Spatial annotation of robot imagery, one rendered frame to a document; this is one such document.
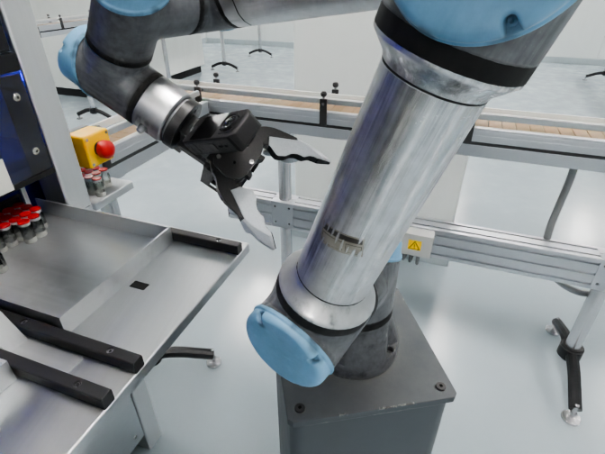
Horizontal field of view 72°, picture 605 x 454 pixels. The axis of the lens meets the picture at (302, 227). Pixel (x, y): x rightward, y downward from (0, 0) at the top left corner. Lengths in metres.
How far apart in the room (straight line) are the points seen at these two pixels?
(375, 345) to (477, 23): 0.50
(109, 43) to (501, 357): 1.75
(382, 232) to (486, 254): 1.23
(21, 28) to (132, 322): 0.55
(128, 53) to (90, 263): 0.42
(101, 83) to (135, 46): 0.07
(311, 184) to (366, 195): 1.91
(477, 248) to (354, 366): 0.98
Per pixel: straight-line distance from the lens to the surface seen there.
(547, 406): 1.84
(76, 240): 0.92
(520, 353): 1.98
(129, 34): 0.53
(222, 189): 0.53
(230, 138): 0.47
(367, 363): 0.67
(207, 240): 0.80
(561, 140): 1.40
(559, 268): 1.63
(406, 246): 1.53
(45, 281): 0.83
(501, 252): 1.58
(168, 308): 0.69
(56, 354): 0.68
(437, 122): 0.31
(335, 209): 0.37
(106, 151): 1.01
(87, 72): 0.59
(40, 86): 0.95
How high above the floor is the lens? 1.33
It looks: 32 degrees down
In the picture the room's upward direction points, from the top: straight up
